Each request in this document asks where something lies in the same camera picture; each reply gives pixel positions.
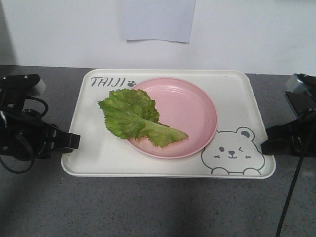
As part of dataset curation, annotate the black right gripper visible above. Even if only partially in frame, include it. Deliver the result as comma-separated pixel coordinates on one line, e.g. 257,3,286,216
261,108,316,157

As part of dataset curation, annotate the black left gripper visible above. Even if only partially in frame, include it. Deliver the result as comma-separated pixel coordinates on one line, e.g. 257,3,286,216
0,109,80,159

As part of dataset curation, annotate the cream bear serving tray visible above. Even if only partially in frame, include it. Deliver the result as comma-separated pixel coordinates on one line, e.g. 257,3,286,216
61,69,276,179

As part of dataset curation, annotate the green lettuce leaf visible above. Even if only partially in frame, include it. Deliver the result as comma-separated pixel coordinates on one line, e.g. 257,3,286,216
98,89,189,147

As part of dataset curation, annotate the pink round plate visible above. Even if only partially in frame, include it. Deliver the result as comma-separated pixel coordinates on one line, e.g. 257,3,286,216
128,78,218,158

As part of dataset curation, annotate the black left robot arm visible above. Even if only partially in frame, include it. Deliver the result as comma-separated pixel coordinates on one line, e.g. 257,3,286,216
0,110,80,161

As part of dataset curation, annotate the black induction cooktop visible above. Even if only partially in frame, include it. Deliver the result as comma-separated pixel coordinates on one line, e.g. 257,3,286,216
285,91,316,117

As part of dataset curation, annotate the white paper sheet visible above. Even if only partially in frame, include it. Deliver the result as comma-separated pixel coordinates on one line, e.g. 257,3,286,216
122,0,196,43

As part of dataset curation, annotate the black right camera cable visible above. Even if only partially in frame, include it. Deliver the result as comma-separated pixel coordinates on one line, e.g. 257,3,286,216
275,148,306,237

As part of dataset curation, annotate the black camera cable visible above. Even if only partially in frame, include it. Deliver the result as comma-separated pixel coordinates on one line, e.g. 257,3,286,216
275,148,306,237
0,95,49,174

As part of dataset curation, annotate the black left camera cable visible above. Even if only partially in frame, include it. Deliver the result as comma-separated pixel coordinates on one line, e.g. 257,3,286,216
0,95,49,174

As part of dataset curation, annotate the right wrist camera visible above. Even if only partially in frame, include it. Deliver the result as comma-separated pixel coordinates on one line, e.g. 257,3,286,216
285,74,316,94

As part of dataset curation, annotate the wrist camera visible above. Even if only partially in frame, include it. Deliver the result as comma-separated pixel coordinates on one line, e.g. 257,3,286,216
0,74,46,111
285,74,316,94

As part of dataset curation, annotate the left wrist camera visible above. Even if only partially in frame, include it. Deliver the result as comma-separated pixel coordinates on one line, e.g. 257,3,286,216
0,74,46,111

